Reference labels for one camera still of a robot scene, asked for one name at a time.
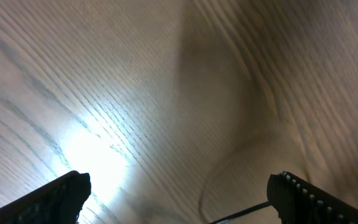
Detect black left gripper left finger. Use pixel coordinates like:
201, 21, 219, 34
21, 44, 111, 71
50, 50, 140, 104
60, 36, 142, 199
0, 170, 91, 224

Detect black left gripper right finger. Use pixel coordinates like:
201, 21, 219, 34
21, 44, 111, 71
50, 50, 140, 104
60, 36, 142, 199
267, 172, 358, 224

